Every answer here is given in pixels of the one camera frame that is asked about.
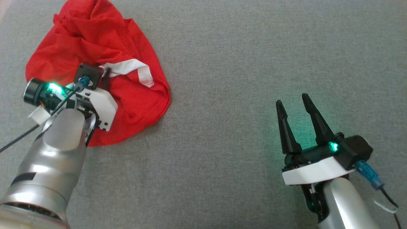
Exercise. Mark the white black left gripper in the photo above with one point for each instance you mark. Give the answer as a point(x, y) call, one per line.
point(101, 105)

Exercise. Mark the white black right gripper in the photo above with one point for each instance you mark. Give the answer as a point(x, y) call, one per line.
point(318, 170)

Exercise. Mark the red shorts with white waistband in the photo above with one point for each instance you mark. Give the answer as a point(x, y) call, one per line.
point(133, 105)

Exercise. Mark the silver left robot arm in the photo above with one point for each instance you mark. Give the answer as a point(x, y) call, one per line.
point(47, 165)

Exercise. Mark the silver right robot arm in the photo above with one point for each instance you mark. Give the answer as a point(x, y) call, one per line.
point(346, 206)

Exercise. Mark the white paper tag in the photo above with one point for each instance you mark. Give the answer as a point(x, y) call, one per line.
point(39, 115)

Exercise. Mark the large grey sofa chaise seat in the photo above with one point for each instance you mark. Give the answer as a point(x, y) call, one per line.
point(222, 95)

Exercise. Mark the thin white tie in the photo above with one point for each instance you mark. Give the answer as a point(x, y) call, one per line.
point(388, 210)

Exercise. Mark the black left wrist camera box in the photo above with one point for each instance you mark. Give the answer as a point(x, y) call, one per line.
point(90, 71)

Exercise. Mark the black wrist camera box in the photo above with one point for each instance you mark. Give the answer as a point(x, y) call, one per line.
point(356, 151)
point(90, 71)

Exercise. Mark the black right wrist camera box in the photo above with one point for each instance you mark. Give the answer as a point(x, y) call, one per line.
point(356, 151)

